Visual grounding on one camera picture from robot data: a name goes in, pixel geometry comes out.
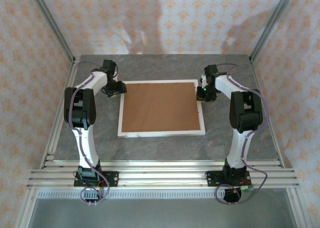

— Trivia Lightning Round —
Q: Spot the brown backing board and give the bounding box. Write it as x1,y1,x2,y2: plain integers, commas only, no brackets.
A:
120,81,203,134

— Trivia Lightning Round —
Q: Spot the white picture frame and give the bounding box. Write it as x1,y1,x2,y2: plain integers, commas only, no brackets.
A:
117,78,206,139

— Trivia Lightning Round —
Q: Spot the patterned cloth backdrop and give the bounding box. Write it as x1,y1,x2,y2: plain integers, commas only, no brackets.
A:
0,0,320,228

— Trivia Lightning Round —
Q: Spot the grey metal panel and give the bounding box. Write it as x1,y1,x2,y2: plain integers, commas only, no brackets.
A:
27,197,298,228

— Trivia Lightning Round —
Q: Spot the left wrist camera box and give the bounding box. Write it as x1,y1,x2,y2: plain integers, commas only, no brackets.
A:
102,59,119,77

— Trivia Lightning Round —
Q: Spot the aluminium side rail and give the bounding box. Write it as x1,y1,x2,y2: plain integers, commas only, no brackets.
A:
39,55,81,169
249,54,286,169

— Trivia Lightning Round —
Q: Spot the narrow aluminium table rail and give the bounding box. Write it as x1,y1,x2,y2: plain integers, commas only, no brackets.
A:
39,159,286,170

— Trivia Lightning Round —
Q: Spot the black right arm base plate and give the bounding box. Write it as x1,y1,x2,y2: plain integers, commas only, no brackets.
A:
204,170,252,188

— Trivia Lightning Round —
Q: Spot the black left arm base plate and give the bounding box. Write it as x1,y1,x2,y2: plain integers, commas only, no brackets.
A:
73,171,120,188

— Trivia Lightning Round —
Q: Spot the aluminium upright post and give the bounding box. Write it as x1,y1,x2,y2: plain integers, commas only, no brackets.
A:
249,0,298,63
26,0,76,63

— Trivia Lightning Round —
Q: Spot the wide aluminium mounting rail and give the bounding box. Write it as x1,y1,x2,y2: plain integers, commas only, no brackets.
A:
26,169,301,189

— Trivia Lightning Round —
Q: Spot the grey slotted cable duct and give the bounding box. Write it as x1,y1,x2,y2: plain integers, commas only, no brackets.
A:
37,189,288,199

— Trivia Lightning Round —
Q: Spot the aluminium lower frame leg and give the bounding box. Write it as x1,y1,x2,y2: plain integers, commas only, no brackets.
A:
286,187,313,228
13,187,38,228

